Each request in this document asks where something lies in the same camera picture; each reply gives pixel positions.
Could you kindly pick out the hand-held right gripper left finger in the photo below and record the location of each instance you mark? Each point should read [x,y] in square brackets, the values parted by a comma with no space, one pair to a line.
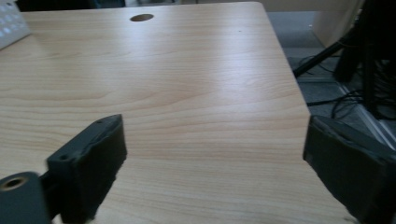
[87,168]

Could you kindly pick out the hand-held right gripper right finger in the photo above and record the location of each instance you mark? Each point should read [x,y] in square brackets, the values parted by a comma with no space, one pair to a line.
[351,168]

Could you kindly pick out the black tripod stand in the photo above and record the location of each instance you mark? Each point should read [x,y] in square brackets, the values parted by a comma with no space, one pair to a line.
[364,46]

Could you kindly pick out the beige cabinet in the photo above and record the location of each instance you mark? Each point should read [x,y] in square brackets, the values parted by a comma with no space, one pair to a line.
[333,21]

